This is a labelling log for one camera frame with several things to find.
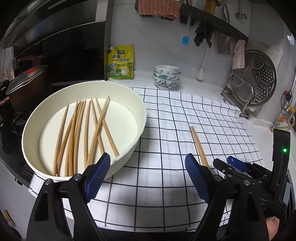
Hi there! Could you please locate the black wall rail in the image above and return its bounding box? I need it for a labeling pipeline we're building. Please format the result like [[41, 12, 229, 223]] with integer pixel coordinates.
[[136, 0, 249, 44]]

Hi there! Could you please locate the round metal steamer tray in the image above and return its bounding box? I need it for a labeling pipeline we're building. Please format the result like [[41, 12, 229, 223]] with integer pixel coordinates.
[[231, 50, 277, 107]]

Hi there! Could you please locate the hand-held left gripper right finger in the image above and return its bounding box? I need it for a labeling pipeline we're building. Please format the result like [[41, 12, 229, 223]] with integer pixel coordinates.
[[185, 153, 269, 241]]

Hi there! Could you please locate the metal dish rack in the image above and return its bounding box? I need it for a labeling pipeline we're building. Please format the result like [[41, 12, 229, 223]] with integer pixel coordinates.
[[221, 73, 255, 119]]

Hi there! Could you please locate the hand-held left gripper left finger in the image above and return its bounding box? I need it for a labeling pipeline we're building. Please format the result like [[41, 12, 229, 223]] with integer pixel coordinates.
[[27, 152, 111, 241]]

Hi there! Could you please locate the person's right hand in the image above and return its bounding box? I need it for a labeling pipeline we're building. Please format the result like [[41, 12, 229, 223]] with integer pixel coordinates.
[[265, 217, 281, 241]]

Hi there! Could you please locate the wall socket with plug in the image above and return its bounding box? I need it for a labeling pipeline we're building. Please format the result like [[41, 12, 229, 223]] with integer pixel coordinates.
[[281, 90, 293, 109]]

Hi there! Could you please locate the orange wavy sponge cloth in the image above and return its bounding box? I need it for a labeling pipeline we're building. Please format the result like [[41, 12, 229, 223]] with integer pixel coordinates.
[[137, 0, 181, 19]]

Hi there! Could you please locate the pink hanging cloth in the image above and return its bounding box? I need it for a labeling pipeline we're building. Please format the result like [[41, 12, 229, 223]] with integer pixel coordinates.
[[232, 39, 245, 69]]

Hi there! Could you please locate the tan wooden chopstick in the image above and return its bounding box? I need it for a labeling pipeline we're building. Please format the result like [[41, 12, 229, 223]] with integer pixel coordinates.
[[190, 126, 206, 166], [192, 126, 212, 173]]

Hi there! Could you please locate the gas valve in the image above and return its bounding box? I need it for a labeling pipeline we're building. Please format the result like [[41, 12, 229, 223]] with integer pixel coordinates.
[[274, 109, 295, 127]]

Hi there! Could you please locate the white hanging dish brush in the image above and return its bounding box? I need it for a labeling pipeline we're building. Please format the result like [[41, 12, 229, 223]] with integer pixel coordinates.
[[195, 45, 210, 81]]

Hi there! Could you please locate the yellow gas hose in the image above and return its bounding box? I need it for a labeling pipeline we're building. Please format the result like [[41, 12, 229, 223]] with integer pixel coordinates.
[[272, 120, 295, 131]]

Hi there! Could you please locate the yellow green seasoning pouch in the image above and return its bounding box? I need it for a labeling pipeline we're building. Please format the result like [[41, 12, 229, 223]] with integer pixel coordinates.
[[107, 45, 134, 80]]

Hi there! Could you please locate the bunch of wooden chopsticks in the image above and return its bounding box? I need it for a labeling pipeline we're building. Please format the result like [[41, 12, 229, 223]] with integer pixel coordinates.
[[53, 96, 120, 177]]

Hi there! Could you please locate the black hanging rag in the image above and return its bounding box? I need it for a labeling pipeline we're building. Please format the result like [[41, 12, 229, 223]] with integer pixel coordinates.
[[194, 22, 213, 48]]

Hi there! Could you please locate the white black-checked cloth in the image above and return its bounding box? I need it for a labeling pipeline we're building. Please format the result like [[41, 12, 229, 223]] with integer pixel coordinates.
[[29, 87, 264, 232]]

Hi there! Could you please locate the chrome wall faucet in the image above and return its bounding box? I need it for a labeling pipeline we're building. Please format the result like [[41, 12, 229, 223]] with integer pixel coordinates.
[[235, 0, 248, 20]]

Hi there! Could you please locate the black cooktop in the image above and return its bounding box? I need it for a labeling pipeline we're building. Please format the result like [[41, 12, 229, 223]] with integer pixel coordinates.
[[0, 109, 35, 186]]

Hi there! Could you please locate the floral ceramic bowl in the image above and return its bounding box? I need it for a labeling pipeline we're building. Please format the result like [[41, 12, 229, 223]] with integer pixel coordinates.
[[153, 72, 181, 81], [153, 65, 181, 75], [153, 78, 180, 90]]

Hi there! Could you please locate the glass pot lid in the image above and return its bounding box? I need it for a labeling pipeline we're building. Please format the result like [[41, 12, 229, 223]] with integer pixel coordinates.
[[6, 65, 48, 95]]

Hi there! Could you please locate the brown cooking pot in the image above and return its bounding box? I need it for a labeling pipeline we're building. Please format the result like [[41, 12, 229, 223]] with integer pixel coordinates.
[[7, 56, 50, 114]]

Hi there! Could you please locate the white round basin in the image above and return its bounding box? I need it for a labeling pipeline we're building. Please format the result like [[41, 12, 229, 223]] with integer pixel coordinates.
[[21, 81, 147, 183]]

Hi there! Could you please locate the black range hood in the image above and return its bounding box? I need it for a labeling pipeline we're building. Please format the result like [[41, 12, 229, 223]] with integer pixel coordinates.
[[0, 0, 115, 85]]

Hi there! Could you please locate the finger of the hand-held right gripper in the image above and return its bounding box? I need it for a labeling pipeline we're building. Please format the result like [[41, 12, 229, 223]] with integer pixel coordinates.
[[227, 156, 273, 179], [213, 158, 262, 186]]

